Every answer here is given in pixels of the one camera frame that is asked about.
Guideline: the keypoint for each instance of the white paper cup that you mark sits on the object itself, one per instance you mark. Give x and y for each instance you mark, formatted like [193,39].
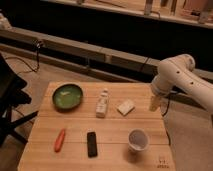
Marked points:
[138,141]

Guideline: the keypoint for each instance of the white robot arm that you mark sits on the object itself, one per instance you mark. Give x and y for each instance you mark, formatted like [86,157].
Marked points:
[178,71]

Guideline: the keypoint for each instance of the white plastic bottle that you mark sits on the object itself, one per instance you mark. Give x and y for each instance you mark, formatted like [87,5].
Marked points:
[102,104]

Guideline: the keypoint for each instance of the black rectangular remote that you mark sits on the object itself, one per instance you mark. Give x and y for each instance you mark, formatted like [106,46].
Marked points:
[92,144]

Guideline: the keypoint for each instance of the white sponge block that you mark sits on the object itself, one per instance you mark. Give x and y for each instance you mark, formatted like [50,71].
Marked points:
[125,107]

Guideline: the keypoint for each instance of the green round bowl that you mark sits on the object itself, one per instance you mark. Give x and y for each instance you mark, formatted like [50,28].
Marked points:
[67,97]

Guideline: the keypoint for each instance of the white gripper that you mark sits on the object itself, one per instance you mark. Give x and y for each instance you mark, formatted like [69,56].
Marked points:
[154,103]

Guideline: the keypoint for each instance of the orange carrot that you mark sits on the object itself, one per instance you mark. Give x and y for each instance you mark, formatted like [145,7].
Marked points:
[59,140]

